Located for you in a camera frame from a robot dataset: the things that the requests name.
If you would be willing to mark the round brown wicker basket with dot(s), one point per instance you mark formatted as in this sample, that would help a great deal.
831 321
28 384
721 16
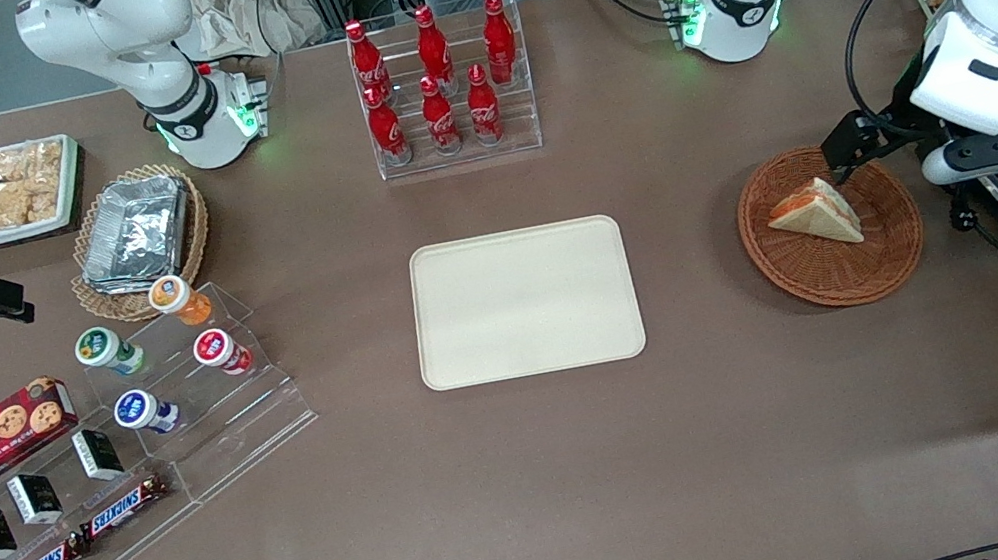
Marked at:
843 273

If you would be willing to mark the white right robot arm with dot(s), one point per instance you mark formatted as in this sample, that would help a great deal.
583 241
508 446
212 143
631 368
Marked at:
147 55

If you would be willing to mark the cream rectangular plastic tray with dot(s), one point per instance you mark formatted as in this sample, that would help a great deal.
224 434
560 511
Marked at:
523 301

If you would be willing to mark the silver foil container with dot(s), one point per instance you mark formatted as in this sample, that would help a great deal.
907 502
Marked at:
136 229

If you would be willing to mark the red cola bottle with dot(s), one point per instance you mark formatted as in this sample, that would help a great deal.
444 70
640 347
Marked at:
367 59
440 122
388 131
500 42
484 110
433 48

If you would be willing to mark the clear acrylic bottle rack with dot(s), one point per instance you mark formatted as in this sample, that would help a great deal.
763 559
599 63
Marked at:
524 129

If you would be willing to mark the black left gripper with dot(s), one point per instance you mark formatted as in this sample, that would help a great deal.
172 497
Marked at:
899 114

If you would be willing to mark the orange lid yogurt cup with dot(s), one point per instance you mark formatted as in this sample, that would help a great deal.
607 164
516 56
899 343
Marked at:
178 298

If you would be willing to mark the crumpled beige cloth bag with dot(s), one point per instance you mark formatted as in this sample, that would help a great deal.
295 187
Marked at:
242 14

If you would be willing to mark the blue lid yogurt cup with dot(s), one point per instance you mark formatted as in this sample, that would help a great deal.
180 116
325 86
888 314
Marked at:
142 411

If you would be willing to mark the red lid yogurt cup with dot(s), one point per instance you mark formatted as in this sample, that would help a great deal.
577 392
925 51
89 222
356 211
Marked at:
219 351

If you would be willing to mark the green lid yogurt cup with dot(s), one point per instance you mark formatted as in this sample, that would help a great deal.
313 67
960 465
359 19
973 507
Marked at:
105 350

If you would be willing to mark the triangular white bread sandwich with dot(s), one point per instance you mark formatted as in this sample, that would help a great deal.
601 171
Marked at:
818 216

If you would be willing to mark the clear rice cracker packet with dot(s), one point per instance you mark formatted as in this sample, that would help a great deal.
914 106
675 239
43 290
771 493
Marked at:
18 163
5 205

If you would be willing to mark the light flat wicker basket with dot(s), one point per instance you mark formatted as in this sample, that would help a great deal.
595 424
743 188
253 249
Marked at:
193 240

